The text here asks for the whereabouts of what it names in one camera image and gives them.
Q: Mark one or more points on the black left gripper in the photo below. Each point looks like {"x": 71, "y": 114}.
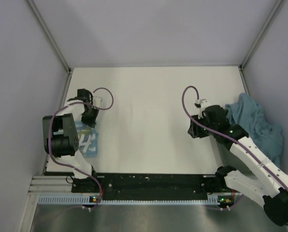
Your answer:
{"x": 91, "y": 123}

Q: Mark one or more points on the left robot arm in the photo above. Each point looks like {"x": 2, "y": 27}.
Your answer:
{"x": 70, "y": 135}

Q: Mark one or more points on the aluminium frame post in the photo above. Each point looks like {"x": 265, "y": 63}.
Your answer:
{"x": 278, "y": 5}
{"x": 48, "y": 35}

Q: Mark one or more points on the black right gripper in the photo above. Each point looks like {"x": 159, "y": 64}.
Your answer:
{"x": 195, "y": 132}

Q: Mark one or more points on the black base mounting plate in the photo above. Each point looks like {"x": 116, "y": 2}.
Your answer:
{"x": 119, "y": 186}

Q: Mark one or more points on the aluminium frame post right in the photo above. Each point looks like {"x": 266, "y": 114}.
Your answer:
{"x": 278, "y": 5}

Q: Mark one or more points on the light blue cable duct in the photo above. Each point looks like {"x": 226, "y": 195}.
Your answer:
{"x": 92, "y": 200}

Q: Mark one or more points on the light blue printed t-shirt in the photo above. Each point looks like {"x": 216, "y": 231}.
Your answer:
{"x": 88, "y": 140}

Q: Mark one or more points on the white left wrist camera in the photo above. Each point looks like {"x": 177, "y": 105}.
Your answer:
{"x": 96, "y": 101}

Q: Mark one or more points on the grey plastic tray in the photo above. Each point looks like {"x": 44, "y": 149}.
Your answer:
{"x": 227, "y": 158}

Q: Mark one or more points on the aluminium frame post left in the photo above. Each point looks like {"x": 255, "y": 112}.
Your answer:
{"x": 48, "y": 35}

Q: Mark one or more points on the light blue plain t-shirt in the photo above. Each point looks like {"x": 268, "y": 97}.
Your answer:
{"x": 250, "y": 115}

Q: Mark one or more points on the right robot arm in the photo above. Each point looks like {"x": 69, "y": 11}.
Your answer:
{"x": 269, "y": 187}

